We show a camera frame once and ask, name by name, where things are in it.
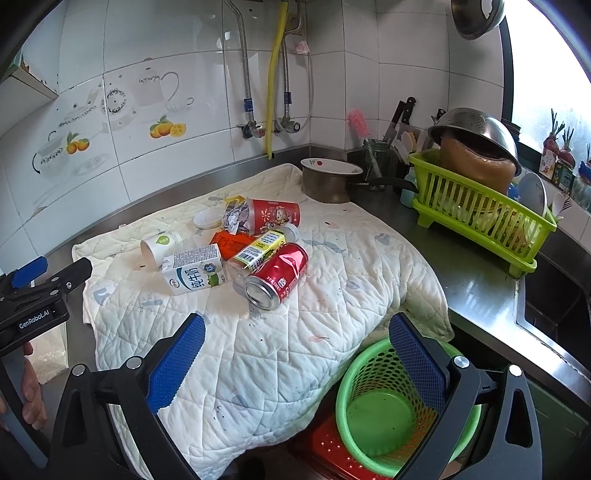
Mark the white green milk carton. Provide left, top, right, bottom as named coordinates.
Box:
left=161, top=244, right=228, bottom=295

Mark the yellow gas hose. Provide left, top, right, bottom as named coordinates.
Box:
left=263, top=0, right=290, bottom=161

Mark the green utensil holder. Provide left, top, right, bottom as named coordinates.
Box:
left=363, top=139, right=410, bottom=181

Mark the white plastic lid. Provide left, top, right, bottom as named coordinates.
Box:
left=193, top=206, right=225, bottom=230

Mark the black handled knife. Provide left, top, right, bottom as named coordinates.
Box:
left=383, top=96, right=417, bottom=145

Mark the orange snack wrapper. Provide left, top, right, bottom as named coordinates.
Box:
left=211, top=230, right=256, bottom=261

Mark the green dish rack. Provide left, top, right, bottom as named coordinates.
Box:
left=409, top=149, right=557, bottom=279

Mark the pink bottle brush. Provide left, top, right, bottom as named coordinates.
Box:
left=348, top=109, right=372, bottom=141

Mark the white paper cup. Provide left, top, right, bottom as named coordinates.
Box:
left=139, top=231, right=182, bottom=269

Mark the steel water pipe valve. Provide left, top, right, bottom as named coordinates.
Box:
left=224, top=0, right=266, bottom=139

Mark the white quilted cloth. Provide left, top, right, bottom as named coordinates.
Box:
left=72, top=164, right=453, bottom=479

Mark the hanging steel ladle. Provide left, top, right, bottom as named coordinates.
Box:
left=451, top=0, right=505, bottom=40

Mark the steel sink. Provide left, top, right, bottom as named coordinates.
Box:
left=517, top=255, right=590, bottom=388

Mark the red soda can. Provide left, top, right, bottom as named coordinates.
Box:
left=243, top=243, right=308, bottom=311

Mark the red plastic basket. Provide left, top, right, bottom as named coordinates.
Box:
left=308, top=414, right=384, bottom=480

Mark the enamel pot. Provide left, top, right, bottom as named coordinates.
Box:
left=301, top=158, right=363, bottom=204

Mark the steel colander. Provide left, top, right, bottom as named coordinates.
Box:
left=428, top=107, right=522, bottom=176

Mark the person's left hand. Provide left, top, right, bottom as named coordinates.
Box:
left=21, top=342, right=47, bottom=431

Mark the braided steel hose valve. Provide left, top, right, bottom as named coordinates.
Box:
left=274, top=0, right=316, bottom=135

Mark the grey paper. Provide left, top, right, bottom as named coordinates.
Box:
left=221, top=200, right=250, bottom=234

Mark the clear bottle yellow label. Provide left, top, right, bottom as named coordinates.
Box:
left=226, top=223, right=300, bottom=274

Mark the green trash basket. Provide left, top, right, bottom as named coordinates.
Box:
left=334, top=337, right=484, bottom=479

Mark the red cartoon plastic cup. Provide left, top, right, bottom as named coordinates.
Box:
left=245, top=199, right=301, bottom=235

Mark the yellow snack wrapper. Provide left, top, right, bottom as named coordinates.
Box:
left=224, top=195, right=245, bottom=206

